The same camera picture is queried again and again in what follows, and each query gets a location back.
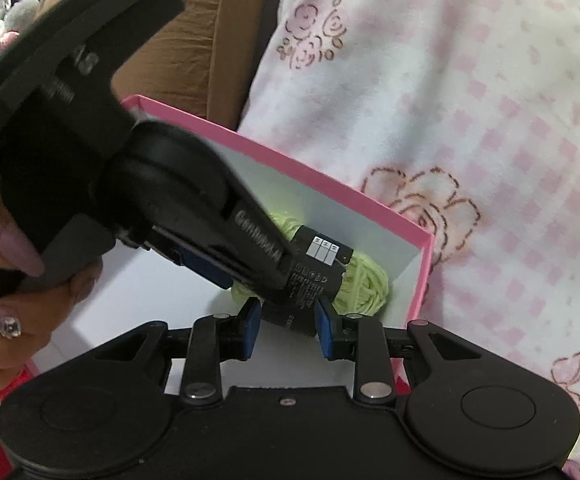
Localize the brown cushion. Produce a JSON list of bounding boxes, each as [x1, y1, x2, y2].
[[37, 0, 285, 133]]

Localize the person's left hand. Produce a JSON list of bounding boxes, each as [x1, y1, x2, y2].
[[0, 172, 105, 393]]

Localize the pink cardboard box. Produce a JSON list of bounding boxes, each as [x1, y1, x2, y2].
[[24, 94, 437, 396]]

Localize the green yarn ball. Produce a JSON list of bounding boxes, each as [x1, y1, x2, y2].
[[230, 212, 391, 336]]

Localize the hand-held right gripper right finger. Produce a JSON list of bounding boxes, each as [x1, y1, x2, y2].
[[316, 296, 476, 406]]

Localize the pink checked floral blanket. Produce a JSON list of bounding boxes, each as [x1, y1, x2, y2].
[[237, 0, 580, 480]]

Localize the grey plush toy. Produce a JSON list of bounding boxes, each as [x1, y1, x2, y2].
[[4, 0, 40, 31]]

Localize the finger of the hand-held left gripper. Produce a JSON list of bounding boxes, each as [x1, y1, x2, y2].
[[147, 225, 243, 291], [210, 192, 301, 306]]

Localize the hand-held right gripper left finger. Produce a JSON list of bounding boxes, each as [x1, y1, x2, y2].
[[92, 297, 263, 407]]

